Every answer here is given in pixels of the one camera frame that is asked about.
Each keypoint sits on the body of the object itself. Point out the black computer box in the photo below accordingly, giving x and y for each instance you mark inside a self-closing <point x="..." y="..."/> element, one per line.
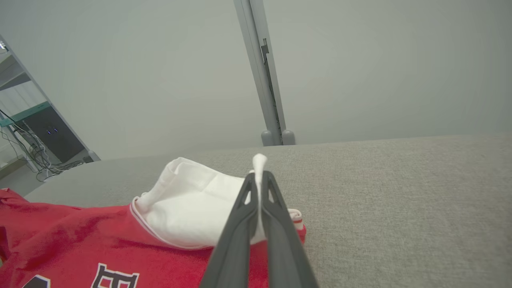
<point x="56" y="136"/>

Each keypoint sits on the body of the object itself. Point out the red jersey with white trim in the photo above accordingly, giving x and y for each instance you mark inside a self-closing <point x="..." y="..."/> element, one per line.
<point x="80" y="240"/>

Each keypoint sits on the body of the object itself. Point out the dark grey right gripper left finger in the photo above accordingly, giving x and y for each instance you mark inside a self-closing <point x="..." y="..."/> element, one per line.
<point x="234" y="248"/>

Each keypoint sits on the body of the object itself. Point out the grey metal shelf rack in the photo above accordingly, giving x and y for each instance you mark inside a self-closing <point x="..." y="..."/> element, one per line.
<point x="24" y="116"/>

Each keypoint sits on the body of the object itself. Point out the grey partition post with feet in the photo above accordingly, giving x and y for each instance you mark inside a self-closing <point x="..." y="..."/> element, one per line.
<point x="262" y="80"/>

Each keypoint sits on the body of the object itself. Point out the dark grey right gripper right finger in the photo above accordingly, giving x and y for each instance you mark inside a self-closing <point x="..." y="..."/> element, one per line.
<point x="284" y="248"/>

